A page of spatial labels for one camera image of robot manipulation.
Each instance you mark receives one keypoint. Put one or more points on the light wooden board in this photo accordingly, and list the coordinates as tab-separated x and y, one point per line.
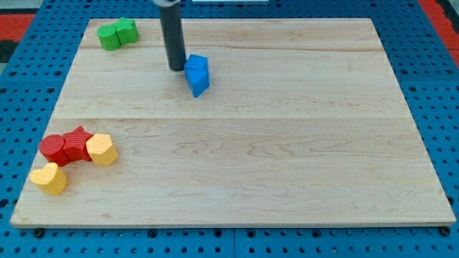
304	125

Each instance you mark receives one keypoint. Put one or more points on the red star block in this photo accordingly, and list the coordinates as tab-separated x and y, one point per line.
75	144

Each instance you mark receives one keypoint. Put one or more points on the yellow hexagon block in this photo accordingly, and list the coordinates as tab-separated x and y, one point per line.
101	149

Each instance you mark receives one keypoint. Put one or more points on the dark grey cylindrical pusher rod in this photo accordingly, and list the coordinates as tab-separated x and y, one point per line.
171	26

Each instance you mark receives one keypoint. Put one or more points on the yellow heart block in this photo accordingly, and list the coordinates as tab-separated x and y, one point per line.
50	179

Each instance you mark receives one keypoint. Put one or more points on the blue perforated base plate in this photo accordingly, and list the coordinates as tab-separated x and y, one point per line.
34	76

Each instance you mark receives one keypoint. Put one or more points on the red cylinder block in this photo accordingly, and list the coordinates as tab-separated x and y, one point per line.
52	148

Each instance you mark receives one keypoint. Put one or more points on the blue triangle block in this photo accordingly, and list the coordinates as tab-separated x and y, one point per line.
198	81

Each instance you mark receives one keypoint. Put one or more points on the green cylinder block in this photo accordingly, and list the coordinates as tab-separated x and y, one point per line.
107	34

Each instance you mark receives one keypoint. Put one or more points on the green star block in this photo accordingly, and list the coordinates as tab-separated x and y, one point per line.
126	30

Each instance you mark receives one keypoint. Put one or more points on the blue cube block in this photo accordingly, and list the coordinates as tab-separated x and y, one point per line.
196	63

